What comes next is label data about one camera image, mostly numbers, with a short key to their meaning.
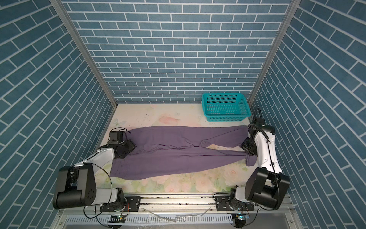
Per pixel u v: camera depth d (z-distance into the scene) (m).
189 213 0.72
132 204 0.74
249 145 0.68
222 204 0.73
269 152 0.47
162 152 0.89
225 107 1.20
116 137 0.71
